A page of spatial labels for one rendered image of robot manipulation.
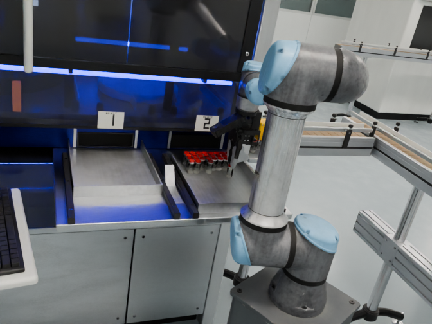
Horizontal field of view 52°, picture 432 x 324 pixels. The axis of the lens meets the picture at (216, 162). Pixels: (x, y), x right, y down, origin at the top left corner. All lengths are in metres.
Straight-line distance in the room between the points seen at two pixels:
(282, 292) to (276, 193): 0.29
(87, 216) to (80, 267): 0.59
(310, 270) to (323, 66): 0.49
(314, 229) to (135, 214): 0.50
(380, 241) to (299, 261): 1.17
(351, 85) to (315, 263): 0.43
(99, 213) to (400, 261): 1.38
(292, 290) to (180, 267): 0.85
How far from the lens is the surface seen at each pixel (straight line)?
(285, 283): 1.18
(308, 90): 0.94
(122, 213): 1.28
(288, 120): 0.96
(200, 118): 1.60
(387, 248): 2.22
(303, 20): 7.04
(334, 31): 7.36
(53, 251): 1.78
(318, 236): 1.08
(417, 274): 2.11
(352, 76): 0.96
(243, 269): 2.28
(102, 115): 1.52
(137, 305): 2.01
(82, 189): 1.34
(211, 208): 1.32
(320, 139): 2.01
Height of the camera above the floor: 1.56
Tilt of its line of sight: 24 degrees down
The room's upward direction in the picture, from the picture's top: 10 degrees clockwise
